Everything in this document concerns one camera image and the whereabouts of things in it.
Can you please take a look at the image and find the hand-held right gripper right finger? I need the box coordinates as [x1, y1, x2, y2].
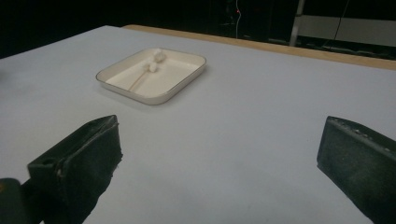
[317, 116, 396, 224]

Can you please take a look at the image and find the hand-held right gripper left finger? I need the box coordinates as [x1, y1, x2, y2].
[27, 114, 123, 224]

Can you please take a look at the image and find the wooden skewer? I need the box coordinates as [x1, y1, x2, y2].
[128, 70, 149, 92]

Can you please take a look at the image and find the white square tray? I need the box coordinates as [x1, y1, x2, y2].
[95, 47, 207, 105]

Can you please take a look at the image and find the white board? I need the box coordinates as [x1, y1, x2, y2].
[293, 14, 396, 49]

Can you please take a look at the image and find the metal stand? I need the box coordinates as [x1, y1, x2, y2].
[289, 0, 306, 47]

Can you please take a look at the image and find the black cable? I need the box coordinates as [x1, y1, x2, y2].
[332, 0, 351, 42]

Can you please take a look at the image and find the white cable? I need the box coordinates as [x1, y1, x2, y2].
[234, 0, 243, 39]

